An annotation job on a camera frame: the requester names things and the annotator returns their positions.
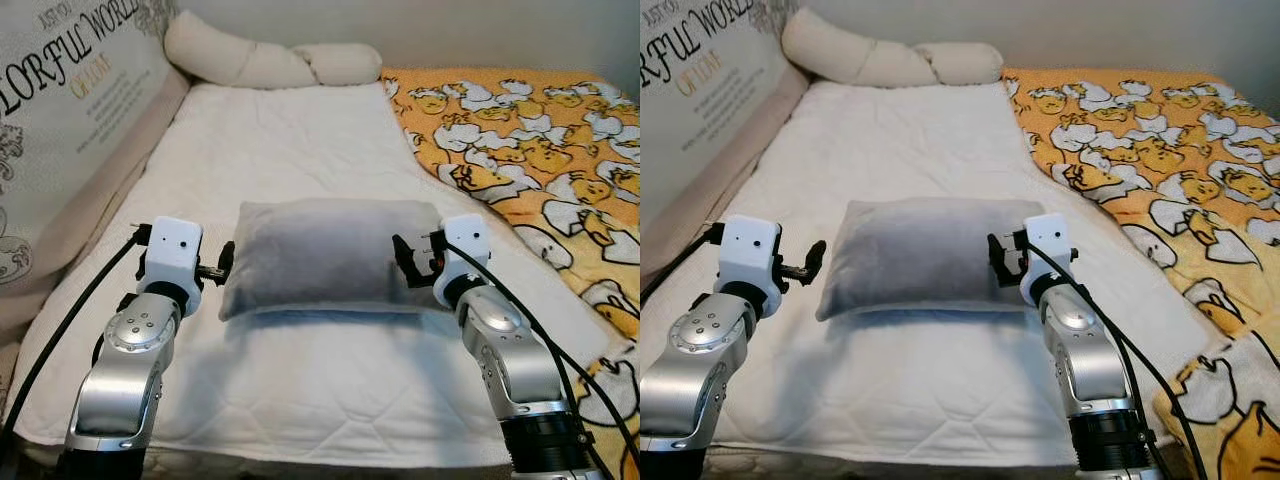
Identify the beige bed base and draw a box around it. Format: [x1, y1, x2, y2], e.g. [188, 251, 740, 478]
[700, 445, 1081, 480]
[5, 440, 511, 480]

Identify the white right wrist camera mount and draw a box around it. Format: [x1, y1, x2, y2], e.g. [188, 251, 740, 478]
[1017, 213, 1074, 307]
[432, 214, 492, 307]

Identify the beige padded headboard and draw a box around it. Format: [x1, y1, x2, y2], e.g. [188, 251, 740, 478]
[640, 65, 811, 256]
[0, 65, 193, 346]

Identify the beige bolster pillow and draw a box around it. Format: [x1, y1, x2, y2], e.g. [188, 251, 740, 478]
[780, 8, 1005, 89]
[163, 10, 384, 92]

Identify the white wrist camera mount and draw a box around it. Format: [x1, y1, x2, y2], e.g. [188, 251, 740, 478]
[715, 214, 784, 319]
[138, 216, 205, 317]
[432, 214, 492, 307]
[1017, 213, 1074, 307]

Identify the grey plush pillow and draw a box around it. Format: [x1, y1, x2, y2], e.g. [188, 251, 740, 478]
[217, 197, 448, 323]
[814, 196, 1047, 323]

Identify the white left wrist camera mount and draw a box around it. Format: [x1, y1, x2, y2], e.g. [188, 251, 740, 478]
[138, 216, 205, 317]
[715, 214, 784, 319]

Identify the white quilted mattress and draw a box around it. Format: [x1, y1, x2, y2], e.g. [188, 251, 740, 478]
[8, 80, 623, 471]
[640, 80, 1201, 471]

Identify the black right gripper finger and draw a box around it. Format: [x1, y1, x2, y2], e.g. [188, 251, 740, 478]
[391, 233, 421, 291]
[986, 232, 1011, 289]

